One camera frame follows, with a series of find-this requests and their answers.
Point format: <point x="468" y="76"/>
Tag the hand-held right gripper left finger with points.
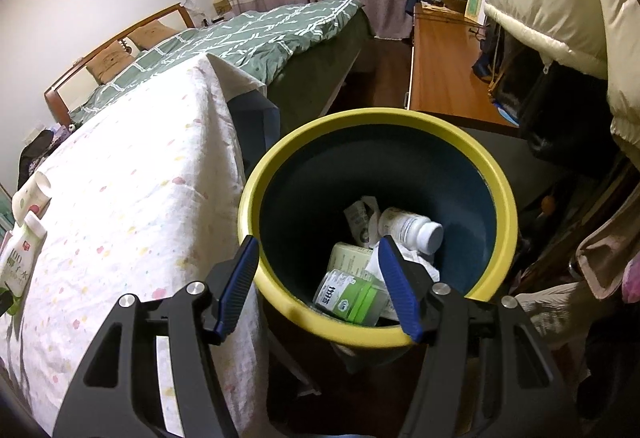
<point x="237" y="288"/>

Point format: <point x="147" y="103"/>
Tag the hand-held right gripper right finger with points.
<point x="400" y="288"/>

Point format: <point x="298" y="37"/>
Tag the white tissue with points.
<point x="425" y="270"/>

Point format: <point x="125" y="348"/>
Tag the green white packet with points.
<point x="350" y="298"/>

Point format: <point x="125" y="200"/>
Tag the pale green printed carton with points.
<point x="347" y="258"/>

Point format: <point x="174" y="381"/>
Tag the white pill bottle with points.
<point x="405" y="225"/>

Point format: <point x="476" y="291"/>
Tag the white paper packet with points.
<point x="357" y="220"/>

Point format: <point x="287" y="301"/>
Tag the yellow rimmed blue bin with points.
<point x="300" y="198"/>

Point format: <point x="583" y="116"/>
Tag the beige cloth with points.
<point x="590" y="258"/>

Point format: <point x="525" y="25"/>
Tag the white green pouch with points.
<point x="20" y="258"/>

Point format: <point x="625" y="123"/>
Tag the wooden desk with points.
<point x="440" y="67"/>

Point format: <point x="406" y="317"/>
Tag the black bag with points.
<point x="560" y="117"/>

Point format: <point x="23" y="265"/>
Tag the dark green mattress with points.
<point x="320" y="67"/>

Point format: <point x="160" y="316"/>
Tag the dark blue bag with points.
<point x="487" y="57"/>

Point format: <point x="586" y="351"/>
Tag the green quilted bed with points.
<point x="260" y="32"/>

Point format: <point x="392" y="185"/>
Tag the brown pillow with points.
<point x="110" y="62"/>
<point x="152" y="35"/>

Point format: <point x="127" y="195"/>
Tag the wooden bed headboard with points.
<point x="55" y="102"/>

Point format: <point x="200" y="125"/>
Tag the yellow box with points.
<point x="222" y="5"/>

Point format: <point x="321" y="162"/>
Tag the pale green box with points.
<point x="475" y="2"/>

